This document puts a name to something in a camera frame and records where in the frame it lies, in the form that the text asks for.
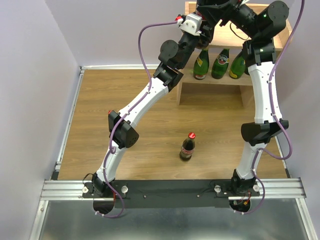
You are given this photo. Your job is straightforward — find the aluminium frame rail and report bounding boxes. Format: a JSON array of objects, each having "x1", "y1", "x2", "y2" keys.
[{"x1": 31, "y1": 69, "x2": 315, "y2": 240}]

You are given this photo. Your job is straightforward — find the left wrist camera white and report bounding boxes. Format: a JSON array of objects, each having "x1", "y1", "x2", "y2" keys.
[{"x1": 177, "y1": 13, "x2": 202, "y2": 37}]

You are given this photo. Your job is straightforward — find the green bottle red-white label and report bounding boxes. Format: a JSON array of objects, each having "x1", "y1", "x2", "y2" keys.
[{"x1": 211, "y1": 48, "x2": 230, "y2": 79}]

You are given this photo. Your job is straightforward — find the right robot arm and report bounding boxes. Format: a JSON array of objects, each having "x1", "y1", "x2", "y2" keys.
[{"x1": 196, "y1": 0, "x2": 289, "y2": 196}]

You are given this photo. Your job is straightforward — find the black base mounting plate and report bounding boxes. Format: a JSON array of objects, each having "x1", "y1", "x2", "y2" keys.
[{"x1": 82, "y1": 179, "x2": 260, "y2": 209}]

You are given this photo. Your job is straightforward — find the cola bottle front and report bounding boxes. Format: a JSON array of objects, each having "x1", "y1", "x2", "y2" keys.
[{"x1": 179, "y1": 132, "x2": 196, "y2": 162}]

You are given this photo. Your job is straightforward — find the green bottle yellow label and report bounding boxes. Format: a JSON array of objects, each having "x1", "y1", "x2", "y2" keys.
[{"x1": 229, "y1": 52, "x2": 246, "y2": 79}]

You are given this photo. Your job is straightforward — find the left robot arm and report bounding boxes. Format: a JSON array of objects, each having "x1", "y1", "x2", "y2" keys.
[{"x1": 92, "y1": 13, "x2": 213, "y2": 198}]

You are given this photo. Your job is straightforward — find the wooden two-tier shelf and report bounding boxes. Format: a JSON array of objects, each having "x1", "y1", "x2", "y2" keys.
[{"x1": 176, "y1": 1, "x2": 294, "y2": 108}]

